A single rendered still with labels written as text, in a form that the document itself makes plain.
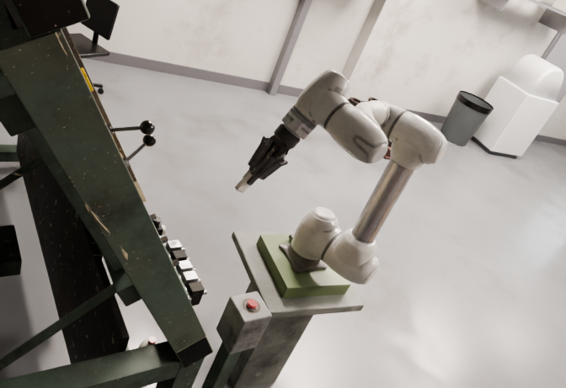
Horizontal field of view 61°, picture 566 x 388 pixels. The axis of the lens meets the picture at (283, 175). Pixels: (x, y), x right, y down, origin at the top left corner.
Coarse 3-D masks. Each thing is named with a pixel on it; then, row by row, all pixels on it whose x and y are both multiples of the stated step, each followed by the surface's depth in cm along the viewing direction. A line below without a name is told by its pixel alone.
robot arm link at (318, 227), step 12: (312, 216) 208; (324, 216) 207; (300, 228) 213; (312, 228) 207; (324, 228) 206; (336, 228) 210; (300, 240) 212; (312, 240) 208; (324, 240) 206; (300, 252) 214; (312, 252) 210
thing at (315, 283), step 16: (272, 240) 227; (288, 240) 231; (272, 256) 217; (272, 272) 215; (288, 272) 212; (304, 272) 216; (320, 272) 219; (288, 288) 203; (304, 288) 208; (320, 288) 212; (336, 288) 217
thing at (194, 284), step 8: (160, 224) 217; (160, 232) 215; (176, 240) 210; (168, 248) 206; (176, 248) 207; (168, 256) 194; (176, 256) 202; (184, 256) 204; (184, 264) 200; (176, 272) 188; (184, 272) 196; (192, 272) 198; (184, 280) 194; (192, 280) 195; (200, 280) 201; (184, 288) 183; (192, 288) 191; (200, 288) 192; (192, 296) 191; (200, 296) 194; (192, 304) 194
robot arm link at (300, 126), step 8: (288, 112) 138; (296, 112) 135; (288, 120) 136; (296, 120) 135; (304, 120) 135; (288, 128) 137; (296, 128) 135; (304, 128) 136; (312, 128) 137; (296, 136) 138; (304, 136) 138
